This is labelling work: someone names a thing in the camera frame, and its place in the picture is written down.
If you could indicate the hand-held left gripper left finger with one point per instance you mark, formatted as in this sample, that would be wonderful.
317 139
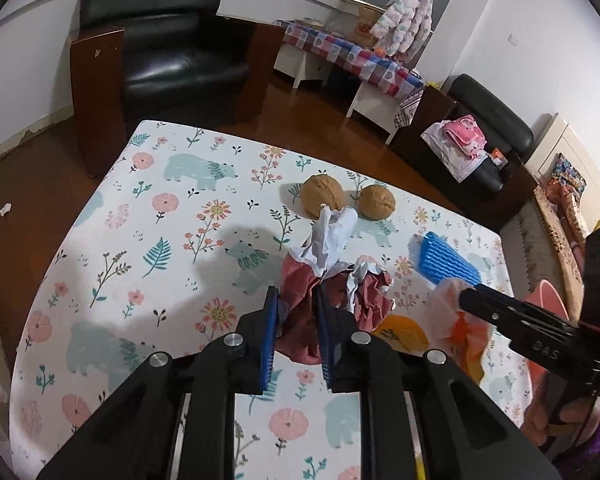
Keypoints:
270 340

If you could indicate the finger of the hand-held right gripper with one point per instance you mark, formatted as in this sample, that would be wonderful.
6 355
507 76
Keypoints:
515 304
485 310

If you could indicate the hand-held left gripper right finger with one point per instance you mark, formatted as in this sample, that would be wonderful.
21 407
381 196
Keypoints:
325 340

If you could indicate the pink plastic bucket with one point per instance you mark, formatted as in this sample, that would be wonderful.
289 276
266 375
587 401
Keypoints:
550 300

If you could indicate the orange plastic bag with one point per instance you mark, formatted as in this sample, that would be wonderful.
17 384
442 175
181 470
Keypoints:
472 345

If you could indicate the maroon white paper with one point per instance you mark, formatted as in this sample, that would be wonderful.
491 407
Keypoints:
300 290

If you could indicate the blue foam net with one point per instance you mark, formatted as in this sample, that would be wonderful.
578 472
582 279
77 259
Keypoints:
445 260

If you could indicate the yellow plastic bag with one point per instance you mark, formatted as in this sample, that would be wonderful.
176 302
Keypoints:
400 335

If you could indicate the person's right hand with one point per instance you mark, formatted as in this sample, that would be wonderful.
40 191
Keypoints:
535 420

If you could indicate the rolled floral quilt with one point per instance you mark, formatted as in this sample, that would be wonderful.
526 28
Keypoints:
575 220

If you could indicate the colourful printed pillow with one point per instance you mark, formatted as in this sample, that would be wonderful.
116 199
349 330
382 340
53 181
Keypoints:
567 175

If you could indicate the brown walnut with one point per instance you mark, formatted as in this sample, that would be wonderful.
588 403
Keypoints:
376 201
322 197

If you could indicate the cream bed headboard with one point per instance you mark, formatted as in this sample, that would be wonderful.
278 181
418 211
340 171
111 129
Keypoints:
565 145

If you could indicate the small orange box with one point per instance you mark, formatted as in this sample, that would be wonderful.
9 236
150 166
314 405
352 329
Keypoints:
497 155

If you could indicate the pale pink cloth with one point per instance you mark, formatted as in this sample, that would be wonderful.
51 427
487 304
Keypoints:
452 162

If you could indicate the floral bear print tablecloth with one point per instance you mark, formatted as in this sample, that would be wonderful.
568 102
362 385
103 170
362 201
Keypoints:
130 240

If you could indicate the pink printed cloth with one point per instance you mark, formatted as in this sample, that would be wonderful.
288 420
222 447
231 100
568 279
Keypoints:
465 132

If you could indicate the black leather armchair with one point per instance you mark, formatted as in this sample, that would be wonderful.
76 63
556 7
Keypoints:
490 105
170 50

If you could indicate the white low table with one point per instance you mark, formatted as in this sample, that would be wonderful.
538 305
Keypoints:
305 67

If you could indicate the checkered table cloth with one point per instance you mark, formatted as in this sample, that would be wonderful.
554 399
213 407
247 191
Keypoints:
360 55

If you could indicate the white paper scrap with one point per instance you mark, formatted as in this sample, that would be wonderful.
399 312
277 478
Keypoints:
3 208

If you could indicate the hanging padded print jacket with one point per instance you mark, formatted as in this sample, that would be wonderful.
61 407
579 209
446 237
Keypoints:
405 15

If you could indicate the white wall socket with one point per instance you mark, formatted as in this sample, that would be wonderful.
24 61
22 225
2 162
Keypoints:
512 39

